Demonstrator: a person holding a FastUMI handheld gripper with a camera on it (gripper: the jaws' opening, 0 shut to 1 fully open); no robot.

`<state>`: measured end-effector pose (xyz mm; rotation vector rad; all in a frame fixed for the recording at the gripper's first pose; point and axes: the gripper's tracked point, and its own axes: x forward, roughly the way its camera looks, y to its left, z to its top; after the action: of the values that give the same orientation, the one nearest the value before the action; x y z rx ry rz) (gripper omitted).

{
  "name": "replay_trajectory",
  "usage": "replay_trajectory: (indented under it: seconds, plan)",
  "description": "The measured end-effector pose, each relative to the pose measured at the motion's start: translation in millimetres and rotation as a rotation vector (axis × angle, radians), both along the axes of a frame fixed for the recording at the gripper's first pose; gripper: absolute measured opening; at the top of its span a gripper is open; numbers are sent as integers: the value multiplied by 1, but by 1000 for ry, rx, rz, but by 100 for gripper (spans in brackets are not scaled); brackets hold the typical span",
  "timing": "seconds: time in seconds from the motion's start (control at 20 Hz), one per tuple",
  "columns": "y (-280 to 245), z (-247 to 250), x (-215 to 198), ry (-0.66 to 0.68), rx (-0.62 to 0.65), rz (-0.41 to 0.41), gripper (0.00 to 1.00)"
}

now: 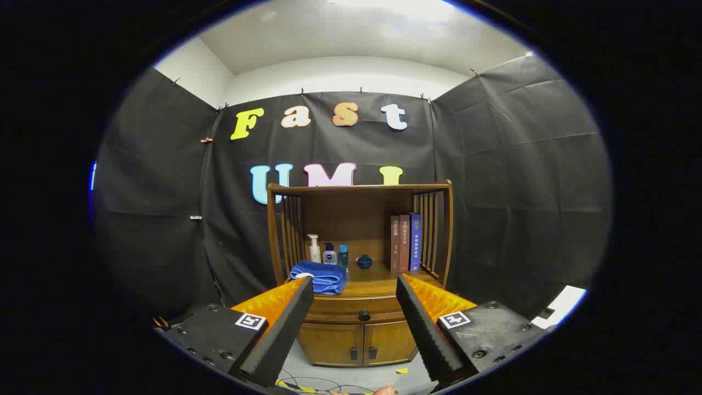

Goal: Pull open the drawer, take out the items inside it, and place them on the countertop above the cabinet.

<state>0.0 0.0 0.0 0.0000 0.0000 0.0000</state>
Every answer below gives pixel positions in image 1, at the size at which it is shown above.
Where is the blue folded towel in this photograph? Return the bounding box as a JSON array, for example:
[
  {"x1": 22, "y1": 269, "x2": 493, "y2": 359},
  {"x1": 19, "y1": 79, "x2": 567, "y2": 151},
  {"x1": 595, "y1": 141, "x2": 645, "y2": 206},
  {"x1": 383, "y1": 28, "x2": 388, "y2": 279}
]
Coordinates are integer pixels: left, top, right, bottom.
[{"x1": 290, "y1": 261, "x2": 347, "y2": 296}]

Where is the blue book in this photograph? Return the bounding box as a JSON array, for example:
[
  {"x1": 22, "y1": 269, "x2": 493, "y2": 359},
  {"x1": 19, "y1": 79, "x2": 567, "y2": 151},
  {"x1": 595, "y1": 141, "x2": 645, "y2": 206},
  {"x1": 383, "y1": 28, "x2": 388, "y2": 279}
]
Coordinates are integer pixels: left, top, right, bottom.
[{"x1": 409, "y1": 213, "x2": 422, "y2": 272}]

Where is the wooden countertop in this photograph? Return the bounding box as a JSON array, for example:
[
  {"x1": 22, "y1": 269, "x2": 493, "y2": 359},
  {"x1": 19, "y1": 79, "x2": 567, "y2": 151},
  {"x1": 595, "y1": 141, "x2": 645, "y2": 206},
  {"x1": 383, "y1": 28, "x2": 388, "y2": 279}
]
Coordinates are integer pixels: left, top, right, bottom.
[{"x1": 285, "y1": 263, "x2": 442, "y2": 300}]

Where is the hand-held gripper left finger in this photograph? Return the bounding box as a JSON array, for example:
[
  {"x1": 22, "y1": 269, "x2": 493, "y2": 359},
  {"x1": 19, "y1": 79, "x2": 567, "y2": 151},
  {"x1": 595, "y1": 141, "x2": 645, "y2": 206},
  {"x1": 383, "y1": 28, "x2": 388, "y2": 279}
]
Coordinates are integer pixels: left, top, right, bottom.
[{"x1": 155, "y1": 276, "x2": 315, "y2": 388}]

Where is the dark brown book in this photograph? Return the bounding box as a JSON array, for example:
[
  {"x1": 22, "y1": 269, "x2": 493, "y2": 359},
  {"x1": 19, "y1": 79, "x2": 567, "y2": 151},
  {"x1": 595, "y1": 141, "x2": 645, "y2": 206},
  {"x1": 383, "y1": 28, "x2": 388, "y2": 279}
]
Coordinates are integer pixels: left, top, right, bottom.
[{"x1": 390, "y1": 215, "x2": 401, "y2": 273}]

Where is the white panel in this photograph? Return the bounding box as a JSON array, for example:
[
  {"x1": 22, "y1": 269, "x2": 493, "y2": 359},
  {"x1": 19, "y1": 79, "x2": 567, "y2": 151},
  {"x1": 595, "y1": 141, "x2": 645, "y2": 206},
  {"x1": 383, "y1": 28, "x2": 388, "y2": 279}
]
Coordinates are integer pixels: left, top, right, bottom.
[{"x1": 531, "y1": 285, "x2": 587, "y2": 330}]

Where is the wooden cabinet door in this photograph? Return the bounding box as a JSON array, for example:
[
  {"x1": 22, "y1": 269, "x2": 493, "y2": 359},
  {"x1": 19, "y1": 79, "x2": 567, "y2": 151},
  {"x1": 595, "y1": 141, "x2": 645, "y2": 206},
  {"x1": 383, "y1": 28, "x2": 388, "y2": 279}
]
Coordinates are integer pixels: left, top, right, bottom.
[
  {"x1": 298, "y1": 324, "x2": 365, "y2": 367},
  {"x1": 363, "y1": 321, "x2": 419, "y2": 366}
]

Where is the tangle of floor cables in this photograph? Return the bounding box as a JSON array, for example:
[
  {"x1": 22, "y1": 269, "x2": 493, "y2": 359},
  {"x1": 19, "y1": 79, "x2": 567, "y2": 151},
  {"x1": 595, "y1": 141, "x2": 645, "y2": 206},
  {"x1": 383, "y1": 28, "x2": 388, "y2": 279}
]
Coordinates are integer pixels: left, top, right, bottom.
[{"x1": 277, "y1": 369, "x2": 373, "y2": 394}]

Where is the reddish brown book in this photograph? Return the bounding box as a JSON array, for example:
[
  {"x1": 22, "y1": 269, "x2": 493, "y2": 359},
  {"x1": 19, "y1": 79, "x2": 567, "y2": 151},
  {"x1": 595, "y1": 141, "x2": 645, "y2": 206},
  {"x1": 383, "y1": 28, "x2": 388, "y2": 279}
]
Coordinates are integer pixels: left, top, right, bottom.
[{"x1": 399, "y1": 214, "x2": 411, "y2": 272}]

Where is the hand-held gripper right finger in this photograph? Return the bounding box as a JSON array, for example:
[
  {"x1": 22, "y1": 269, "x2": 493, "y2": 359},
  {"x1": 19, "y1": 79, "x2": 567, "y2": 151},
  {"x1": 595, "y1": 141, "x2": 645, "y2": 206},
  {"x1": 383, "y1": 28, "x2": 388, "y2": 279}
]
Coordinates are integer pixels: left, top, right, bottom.
[{"x1": 396, "y1": 274, "x2": 549, "y2": 391}]

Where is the wooden cabinet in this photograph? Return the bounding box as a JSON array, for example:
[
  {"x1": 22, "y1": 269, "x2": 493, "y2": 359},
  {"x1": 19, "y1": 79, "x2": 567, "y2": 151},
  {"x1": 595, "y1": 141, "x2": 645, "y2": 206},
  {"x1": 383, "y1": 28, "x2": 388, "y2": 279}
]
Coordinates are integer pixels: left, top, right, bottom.
[{"x1": 267, "y1": 180, "x2": 454, "y2": 367}]

